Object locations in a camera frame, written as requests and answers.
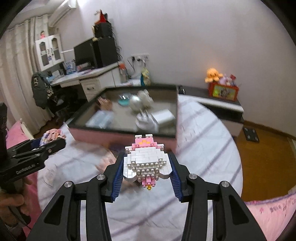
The beige curtain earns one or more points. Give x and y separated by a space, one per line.
18 64

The baby doll figure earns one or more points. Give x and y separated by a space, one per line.
108 162

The pink embroidered pillow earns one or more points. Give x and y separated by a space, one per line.
273 215

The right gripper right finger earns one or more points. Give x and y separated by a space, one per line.
232 220

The yellow blue snack bag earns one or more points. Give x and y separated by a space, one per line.
145 78

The rose gold cylinder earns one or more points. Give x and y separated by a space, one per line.
104 104

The black speaker box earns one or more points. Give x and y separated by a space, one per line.
102 30

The white plug adapter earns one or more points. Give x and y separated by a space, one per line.
146 122

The pink black storage box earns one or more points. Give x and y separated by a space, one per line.
123 128

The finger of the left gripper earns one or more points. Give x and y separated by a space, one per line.
26 150
51 148

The pink white brick figure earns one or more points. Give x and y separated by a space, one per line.
146 162

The pink bed blanket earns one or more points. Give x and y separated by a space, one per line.
16 136

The black computer monitor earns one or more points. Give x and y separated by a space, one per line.
84 54

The black computer tower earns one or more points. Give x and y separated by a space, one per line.
105 52

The red paper bag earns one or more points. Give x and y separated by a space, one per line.
103 18

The white desk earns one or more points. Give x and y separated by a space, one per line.
92 81

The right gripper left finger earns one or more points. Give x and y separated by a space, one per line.
60 220

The teal tape roll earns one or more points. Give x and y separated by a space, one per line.
124 99

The white silver astronaut figure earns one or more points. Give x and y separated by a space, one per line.
140 101

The white glass-door cabinet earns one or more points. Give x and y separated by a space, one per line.
48 52

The person's left hand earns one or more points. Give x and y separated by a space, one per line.
15 200

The white power adapter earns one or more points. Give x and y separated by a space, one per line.
163 118

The white wall socket strip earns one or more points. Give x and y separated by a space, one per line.
138 57

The dark jacket on chair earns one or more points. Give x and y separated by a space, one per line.
43 94

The clear plastic card box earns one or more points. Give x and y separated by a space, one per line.
101 119

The small doll on cabinet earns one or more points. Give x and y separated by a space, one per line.
42 35

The black office chair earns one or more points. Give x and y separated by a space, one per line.
64 107

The orange picture toy box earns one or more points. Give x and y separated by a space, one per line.
225 92

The black white tv cabinet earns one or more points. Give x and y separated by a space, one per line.
229 112

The orange octopus plush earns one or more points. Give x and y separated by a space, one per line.
213 75

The black floor scale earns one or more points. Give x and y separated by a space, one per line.
250 134

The white air conditioner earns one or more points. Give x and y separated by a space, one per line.
61 12

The orange lid thermos bottle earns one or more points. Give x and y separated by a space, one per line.
123 73

